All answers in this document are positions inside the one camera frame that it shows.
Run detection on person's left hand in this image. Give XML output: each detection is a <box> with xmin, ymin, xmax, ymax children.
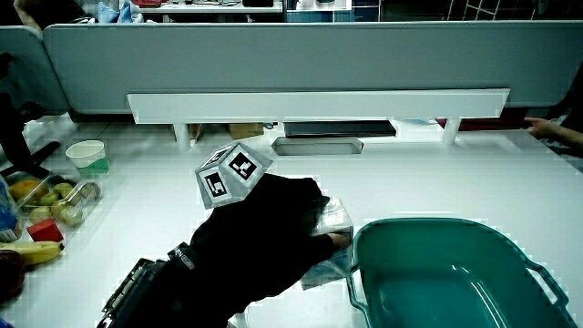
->
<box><xmin>189</xmin><ymin>141</ymin><xmax>353</xmax><ymax>316</ymax></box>

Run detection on clear plastic packet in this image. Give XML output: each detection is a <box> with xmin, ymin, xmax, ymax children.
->
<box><xmin>300</xmin><ymin>196</ymin><xmax>355</xmax><ymax>292</ymax></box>

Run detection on another person's forearm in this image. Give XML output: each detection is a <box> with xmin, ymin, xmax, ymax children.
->
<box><xmin>556</xmin><ymin>125</ymin><xmax>583</xmax><ymax>152</ymax></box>

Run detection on person's left forearm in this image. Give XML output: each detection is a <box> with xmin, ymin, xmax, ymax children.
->
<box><xmin>136</xmin><ymin>243</ymin><xmax>238</xmax><ymax>328</ymax></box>

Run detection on brown cardboard box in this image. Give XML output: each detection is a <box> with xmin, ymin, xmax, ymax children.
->
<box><xmin>227</xmin><ymin>122</ymin><xmax>266</xmax><ymax>140</ymax></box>

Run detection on white shallow tray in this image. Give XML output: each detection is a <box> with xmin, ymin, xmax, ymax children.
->
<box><xmin>271</xmin><ymin>136</ymin><xmax>364</xmax><ymax>157</ymax></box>

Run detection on black wrist tracker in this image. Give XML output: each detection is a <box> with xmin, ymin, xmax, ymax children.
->
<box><xmin>97</xmin><ymin>257</ymin><xmax>159</xmax><ymax>328</ymax></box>

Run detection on white desk shelf riser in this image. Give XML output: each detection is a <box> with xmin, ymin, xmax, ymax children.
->
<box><xmin>127</xmin><ymin>87</ymin><xmax>511</xmax><ymax>150</ymax></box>

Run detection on brown kiwi fruit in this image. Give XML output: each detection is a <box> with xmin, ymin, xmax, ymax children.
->
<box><xmin>79</xmin><ymin>181</ymin><xmax>102</xmax><ymax>203</ymax></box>

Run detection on clear plastic fruit container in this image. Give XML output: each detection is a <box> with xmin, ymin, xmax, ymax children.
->
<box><xmin>6</xmin><ymin>171</ymin><xmax>105</xmax><ymax>242</ymax></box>

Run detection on green plastic basin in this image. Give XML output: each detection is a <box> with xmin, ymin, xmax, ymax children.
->
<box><xmin>346</xmin><ymin>217</ymin><xmax>579</xmax><ymax>328</ymax></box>

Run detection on large grey partition panel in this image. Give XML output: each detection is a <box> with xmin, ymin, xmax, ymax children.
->
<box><xmin>42</xmin><ymin>20</ymin><xmax>583</xmax><ymax>115</ymax></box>

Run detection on white green paper cup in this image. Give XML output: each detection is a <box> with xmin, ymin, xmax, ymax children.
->
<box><xmin>65</xmin><ymin>139</ymin><xmax>110</xmax><ymax>179</ymax></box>

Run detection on red cube block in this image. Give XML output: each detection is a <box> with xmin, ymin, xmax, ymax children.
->
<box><xmin>26</xmin><ymin>218</ymin><xmax>65</xmax><ymax>243</ymax></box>

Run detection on yellow banana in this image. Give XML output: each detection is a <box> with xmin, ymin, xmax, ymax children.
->
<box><xmin>0</xmin><ymin>241</ymin><xmax>66</xmax><ymax>266</ymax></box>

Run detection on white background table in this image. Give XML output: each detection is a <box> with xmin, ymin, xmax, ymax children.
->
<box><xmin>136</xmin><ymin>0</ymin><xmax>284</xmax><ymax>15</ymax></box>

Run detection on yellow orange fruit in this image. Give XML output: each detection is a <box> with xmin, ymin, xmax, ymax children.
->
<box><xmin>7</xmin><ymin>179</ymin><xmax>49</xmax><ymax>202</ymax></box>

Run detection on dark red apple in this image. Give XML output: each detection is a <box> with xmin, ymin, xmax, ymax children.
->
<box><xmin>0</xmin><ymin>250</ymin><xmax>26</xmax><ymax>302</ymax></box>

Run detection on blue labelled packet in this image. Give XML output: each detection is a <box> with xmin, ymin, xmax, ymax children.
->
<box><xmin>0</xmin><ymin>175</ymin><xmax>23</xmax><ymax>243</ymax></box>

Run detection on dark red flat object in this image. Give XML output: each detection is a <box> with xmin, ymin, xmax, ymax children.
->
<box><xmin>435</xmin><ymin>108</ymin><xmax>529</xmax><ymax>132</ymax></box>

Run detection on blue cloth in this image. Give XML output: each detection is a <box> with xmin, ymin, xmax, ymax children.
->
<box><xmin>97</xmin><ymin>0</ymin><xmax>134</xmax><ymax>25</ymax></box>

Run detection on small grey partition panel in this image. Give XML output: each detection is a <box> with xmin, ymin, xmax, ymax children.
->
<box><xmin>0</xmin><ymin>25</ymin><xmax>70</xmax><ymax>116</ymax></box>

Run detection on black camera stand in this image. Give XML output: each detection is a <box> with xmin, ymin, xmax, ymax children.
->
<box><xmin>0</xmin><ymin>52</ymin><xmax>61</xmax><ymax>179</ymax></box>

